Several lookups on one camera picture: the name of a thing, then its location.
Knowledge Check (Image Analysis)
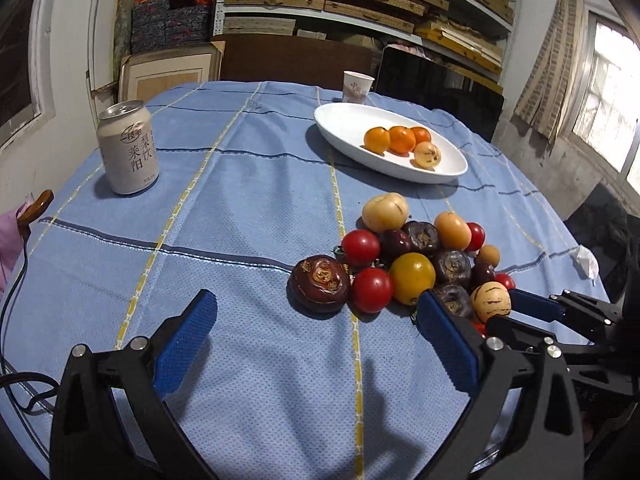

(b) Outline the wooden chair back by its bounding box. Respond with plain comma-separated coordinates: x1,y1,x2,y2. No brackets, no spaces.
17,189,55,241

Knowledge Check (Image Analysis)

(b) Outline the beige checked curtain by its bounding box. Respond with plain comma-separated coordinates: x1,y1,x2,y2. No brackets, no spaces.
514,0,596,143

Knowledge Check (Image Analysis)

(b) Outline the beige framed panel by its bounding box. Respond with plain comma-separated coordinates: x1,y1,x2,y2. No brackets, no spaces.
118,42,226,103

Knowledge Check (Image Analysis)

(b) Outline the barred window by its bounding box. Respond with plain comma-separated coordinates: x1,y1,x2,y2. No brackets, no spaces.
565,7,640,191

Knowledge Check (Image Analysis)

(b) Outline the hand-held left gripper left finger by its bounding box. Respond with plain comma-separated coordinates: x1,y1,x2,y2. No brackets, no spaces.
50,289,221,480

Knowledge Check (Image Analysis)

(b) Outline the stack of patterned blue boxes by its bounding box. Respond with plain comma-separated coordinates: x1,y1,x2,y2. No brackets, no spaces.
131,0,211,53

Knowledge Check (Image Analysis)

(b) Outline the brown board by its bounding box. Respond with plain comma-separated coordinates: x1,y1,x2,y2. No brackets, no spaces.
220,34,375,92

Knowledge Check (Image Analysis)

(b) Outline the pale yellow round fruit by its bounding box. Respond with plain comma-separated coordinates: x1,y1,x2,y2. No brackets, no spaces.
361,192,408,233

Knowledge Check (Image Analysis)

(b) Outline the dark framed window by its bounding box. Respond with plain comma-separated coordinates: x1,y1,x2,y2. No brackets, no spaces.
0,0,56,151

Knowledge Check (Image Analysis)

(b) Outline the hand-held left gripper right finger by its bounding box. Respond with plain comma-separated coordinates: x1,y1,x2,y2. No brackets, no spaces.
416,290,586,480

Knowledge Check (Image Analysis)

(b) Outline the white paper cup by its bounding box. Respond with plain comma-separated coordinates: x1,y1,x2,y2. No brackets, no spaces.
342,70,376,105

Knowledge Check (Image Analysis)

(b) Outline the black cable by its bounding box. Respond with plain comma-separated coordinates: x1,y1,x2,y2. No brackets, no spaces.
0,230,61,413

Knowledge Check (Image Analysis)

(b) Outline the pink cloth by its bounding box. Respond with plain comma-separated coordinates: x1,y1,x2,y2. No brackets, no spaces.
0,207,26,291

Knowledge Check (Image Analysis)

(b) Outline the orange-tan round fruit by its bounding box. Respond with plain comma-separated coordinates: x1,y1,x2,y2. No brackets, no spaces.
433,211,472,252

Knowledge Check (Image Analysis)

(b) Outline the white oval plate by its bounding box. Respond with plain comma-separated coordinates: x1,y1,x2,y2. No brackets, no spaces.
314,102,469,184

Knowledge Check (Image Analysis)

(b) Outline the smooth dark red plum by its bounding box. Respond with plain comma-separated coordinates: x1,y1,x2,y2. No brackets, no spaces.
378,229,413,266

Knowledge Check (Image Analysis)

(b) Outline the white metal shelf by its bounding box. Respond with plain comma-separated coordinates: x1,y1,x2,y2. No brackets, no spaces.
212,0,518,91

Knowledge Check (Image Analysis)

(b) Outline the black flat panel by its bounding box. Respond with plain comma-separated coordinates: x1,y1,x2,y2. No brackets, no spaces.
375,45,505,143

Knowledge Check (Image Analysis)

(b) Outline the large dark purple fruit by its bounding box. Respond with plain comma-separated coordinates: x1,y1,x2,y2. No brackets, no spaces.
287,255,352,316

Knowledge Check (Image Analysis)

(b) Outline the dark bag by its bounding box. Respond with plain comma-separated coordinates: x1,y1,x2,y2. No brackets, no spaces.
565,182,640,306

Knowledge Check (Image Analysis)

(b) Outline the striped pale pepino melon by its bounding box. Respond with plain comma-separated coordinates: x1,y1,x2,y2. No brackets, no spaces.
470,281,512,324

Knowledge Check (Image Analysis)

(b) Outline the white crumpled tissue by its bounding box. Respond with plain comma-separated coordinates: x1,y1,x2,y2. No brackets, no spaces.
570,245,600,281

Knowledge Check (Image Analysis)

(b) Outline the spotted tan loquat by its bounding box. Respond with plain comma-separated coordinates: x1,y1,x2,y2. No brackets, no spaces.
413,141,443,171

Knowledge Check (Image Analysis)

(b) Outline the large yellow-green orange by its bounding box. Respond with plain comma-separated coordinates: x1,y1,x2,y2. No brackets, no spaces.
389,252,437,306

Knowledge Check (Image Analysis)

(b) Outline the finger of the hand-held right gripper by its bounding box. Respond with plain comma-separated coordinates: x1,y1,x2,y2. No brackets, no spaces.
509,289,623,341
482,316,558,353

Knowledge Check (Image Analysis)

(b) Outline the blue checked tablecloth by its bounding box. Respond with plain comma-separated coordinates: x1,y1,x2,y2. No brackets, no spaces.
0,80,613,480

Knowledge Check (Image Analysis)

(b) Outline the small dark red plum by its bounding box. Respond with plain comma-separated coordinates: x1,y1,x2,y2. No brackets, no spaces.
470,261,497,291

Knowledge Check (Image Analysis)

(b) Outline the beige beverage can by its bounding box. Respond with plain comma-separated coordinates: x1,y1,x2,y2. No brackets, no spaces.
96,100,161,196

